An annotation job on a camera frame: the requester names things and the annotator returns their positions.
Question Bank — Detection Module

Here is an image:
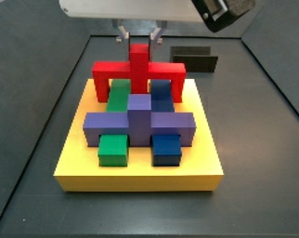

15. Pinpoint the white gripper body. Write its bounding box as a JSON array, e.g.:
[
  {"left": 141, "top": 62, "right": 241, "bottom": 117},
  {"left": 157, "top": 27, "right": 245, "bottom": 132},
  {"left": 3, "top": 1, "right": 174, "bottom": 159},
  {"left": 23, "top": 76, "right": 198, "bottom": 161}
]
[{"left": 59, "top": 0, "right": 202, "bottom": 22}]

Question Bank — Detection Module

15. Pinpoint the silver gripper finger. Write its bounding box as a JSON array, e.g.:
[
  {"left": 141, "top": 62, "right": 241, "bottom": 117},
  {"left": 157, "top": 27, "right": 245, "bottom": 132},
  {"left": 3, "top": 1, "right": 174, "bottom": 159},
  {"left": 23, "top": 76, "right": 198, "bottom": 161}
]
[
  {"left": 111, "top": 19, "right": 130, "bottom": 46},
  {"left": 149, "top": 20, "right": 166, "bottom": 59}
]

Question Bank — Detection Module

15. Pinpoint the red cross-shaped block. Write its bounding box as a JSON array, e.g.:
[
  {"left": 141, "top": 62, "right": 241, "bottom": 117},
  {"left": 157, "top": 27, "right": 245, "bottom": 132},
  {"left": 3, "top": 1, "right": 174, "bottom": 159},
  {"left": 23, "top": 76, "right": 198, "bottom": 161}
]
[{"left": 91, "top": 44, "right": 185, "bottom": 103}]

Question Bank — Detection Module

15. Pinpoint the yellow board base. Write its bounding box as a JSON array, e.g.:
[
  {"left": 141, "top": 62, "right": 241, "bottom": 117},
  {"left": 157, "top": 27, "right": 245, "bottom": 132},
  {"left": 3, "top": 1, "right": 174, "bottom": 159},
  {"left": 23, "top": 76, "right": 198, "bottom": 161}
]
[{"left": 54, "top": 79, "right": 223, "bottom": 192}]

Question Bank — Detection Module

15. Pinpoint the purple cross-shaped block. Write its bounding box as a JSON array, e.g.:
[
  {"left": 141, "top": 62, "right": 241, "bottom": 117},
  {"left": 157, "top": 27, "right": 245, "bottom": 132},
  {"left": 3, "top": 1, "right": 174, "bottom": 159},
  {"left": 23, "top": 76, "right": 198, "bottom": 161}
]
[{"left": 82, "top": 95, "right": 197, "bottom": 147}]

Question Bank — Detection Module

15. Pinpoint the blue bar block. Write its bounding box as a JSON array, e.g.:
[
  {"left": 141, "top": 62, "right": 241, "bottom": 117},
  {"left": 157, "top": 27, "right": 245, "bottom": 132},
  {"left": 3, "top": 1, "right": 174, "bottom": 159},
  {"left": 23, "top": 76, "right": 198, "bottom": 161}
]
[{"left": 149, "top": 80, "right": 182, "bottom": 166}]

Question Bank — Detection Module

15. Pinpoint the green bar block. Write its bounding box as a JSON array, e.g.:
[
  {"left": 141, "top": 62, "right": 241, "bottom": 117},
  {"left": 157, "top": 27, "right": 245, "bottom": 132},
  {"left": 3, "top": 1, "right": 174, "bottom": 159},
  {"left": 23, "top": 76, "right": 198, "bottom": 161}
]
[{"left": 97, "top": 79, "right": 131, "bottom": 167}]

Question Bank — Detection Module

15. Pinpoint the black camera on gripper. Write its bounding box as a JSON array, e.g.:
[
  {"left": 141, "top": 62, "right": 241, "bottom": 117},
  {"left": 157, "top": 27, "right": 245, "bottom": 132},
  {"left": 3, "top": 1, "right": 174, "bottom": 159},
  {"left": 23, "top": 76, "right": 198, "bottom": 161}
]
[{"left": 190, "top": 0, "right": 254, "bottom": 33}]

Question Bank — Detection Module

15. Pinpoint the black angle bracket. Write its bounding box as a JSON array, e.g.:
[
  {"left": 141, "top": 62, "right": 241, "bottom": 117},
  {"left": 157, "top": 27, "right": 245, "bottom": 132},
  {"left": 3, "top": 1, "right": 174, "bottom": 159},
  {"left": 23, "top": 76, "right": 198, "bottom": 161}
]
[{"left": 169, "top": 46, "right": 218, "bottom": 73}]

